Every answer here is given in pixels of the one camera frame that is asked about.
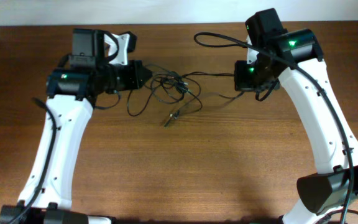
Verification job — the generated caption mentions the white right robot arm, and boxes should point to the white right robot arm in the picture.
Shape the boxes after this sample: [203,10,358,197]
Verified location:
[234,9,358,223]

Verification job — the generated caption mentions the black usb cables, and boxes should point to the black usb cables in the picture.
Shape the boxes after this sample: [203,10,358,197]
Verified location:
[126,63,245,129]

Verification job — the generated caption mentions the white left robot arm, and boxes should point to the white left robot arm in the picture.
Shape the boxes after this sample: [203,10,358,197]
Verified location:
[0,29,152,224]

